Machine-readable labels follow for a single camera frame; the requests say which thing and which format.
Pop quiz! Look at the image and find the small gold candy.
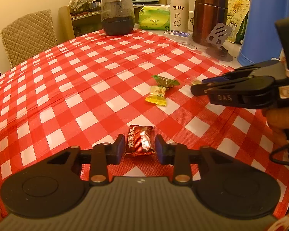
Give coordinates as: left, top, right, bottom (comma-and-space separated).
191, 79, 202, 85

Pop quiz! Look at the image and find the grey phone stand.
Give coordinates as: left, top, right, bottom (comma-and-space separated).
206, 23, 233, 62

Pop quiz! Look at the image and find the white miffy thermos bottle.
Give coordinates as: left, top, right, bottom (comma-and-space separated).
170, 0, 189, 33

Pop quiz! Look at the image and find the orange lid glass jar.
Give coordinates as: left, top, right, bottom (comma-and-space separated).
69, 0, 89, 15

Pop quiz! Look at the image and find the dark glass teapot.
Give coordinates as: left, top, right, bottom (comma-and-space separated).
101, 0, 135, 36

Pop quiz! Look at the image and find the green candy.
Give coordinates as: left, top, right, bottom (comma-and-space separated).
152, 75, 180, 90

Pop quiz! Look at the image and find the wooden side shelf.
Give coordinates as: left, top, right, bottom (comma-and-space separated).
58, 0, 168, 44

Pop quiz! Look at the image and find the right hand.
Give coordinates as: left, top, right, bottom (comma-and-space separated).
261, 107, 289, 146

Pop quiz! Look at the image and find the sunflower seed bag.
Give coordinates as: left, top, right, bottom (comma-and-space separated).
226, 0, 251, 44

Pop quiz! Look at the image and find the brown metal thermos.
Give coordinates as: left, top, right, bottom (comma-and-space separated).
193, 0, 229, 46

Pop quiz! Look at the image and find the brown red candy bar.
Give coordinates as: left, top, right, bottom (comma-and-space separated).
125, 125, 155, 157

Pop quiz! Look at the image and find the large blue thermos jug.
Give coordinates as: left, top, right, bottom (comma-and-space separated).
237, 0, 289, 66

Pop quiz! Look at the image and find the yellow candy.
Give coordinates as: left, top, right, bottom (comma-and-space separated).
145, 85, 167, 106

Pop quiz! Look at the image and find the green tissue pack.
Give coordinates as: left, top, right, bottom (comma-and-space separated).
138, 5, 170, 31

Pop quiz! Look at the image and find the beige quilted chair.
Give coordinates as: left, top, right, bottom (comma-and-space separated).
0, 9, 57, 68

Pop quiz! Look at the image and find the blue white tissue packet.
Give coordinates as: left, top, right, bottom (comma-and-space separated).
164, 30, 192, 45

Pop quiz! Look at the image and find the red white checkered tablecloth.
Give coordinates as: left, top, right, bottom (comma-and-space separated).
0, 30, 289, 218

